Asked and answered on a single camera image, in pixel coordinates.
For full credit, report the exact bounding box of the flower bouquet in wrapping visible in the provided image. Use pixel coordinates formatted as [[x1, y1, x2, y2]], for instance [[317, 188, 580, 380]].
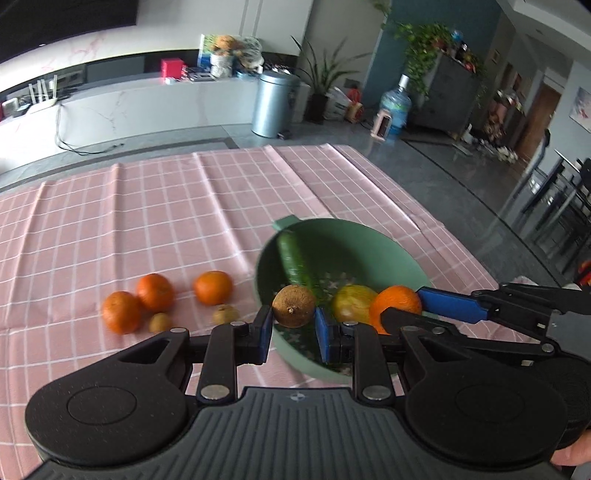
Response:
[[198, 33, 265, 79]]

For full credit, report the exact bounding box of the pink checkered tablecloth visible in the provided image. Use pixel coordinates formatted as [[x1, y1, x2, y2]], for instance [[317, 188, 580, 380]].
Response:
[[0, 143, 502, 480]]

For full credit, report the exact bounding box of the large orange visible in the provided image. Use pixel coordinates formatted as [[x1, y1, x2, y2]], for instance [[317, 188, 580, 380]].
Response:
[[369, 285, 423, 335]]

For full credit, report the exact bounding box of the silver pedal trash can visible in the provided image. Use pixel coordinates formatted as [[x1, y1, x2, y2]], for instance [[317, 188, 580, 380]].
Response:
[[250, 70, 301, 139]]

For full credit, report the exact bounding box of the orange mandarin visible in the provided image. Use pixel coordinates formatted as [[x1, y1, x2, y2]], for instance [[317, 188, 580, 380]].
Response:
[[102, 291, 144, 335], [136, 273, 175, 313], [193, 270, 234, 306]]

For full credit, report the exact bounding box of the wall picture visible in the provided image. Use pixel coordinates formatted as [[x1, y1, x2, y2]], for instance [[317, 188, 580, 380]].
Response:
[[569, 87, 591, 127]]

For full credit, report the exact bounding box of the white marble media console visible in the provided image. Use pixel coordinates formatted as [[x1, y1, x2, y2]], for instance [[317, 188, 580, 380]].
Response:
[[0, 46, 301, 176]]

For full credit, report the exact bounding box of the white router with antennas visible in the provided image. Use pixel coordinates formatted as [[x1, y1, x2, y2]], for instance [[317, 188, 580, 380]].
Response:
[[25, 74, 63, 114]]

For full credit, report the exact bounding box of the black cable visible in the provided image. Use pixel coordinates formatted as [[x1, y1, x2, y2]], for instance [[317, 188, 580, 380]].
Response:
[[54, 104, 126, 155]]

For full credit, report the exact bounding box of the yellow-green tomato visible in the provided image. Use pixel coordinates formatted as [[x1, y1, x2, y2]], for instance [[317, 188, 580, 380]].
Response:
[[331, 285, 379, 324]]

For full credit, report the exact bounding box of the large brown kiwi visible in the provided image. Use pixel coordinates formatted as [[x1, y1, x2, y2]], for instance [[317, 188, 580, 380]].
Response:
[[271, 285, 317, 329]]

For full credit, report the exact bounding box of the trailing green ivy plant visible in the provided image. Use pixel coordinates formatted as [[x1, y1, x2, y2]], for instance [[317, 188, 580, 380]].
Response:
[[372, 0, 455, 97]]

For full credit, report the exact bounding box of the blue water jug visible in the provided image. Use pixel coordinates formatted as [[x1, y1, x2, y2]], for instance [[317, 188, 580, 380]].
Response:
[[379, 74, 413, 137]]

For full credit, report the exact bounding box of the pink water jug stand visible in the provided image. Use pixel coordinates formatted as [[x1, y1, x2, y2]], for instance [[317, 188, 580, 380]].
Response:
[[370, 111, 393, 140]]

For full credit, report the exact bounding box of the black television screen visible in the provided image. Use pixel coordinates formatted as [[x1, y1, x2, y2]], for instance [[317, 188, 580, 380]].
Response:
[[0, 0, 139, 61]]

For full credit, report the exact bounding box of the green colander bowl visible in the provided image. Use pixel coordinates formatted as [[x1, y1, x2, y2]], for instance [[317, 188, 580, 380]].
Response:
[[253, 215, 432, 384]]

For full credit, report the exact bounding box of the black dining chair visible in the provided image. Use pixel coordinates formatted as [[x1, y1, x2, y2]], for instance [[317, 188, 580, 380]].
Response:
[[522, 148, 591, 278]]

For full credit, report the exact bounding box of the potted plant in black pot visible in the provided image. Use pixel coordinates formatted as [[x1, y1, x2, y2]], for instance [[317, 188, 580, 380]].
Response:
[[290, 34, 370, 124]]

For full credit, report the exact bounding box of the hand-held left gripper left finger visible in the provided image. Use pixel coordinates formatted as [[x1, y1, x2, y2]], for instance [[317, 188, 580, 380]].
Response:
[[117, 305, 274, 403]]

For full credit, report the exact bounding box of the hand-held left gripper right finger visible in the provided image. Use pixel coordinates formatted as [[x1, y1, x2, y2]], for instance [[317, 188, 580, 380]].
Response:
[[314, 307, 467, 402]]

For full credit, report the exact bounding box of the grey cabinet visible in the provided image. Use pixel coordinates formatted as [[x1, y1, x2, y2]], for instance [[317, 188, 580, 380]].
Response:
[[411, 48, 483, 134]]

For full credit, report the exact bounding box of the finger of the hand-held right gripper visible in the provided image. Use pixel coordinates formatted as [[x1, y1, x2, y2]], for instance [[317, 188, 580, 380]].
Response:
[[417, 282, 583, 344], [379, 308, 557, 367]]

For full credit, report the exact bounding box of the green cucumber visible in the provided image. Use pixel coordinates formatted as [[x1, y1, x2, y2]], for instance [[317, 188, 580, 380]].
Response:
[[277, 231, 319, 296]]

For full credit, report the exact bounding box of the wooden door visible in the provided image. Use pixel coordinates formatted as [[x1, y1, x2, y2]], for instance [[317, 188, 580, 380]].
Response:
[[515, 83, 561, 164]]

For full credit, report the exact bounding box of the person's right hand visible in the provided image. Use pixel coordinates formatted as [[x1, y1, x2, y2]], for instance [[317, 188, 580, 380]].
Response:
[[550, 429, 591, 468]]

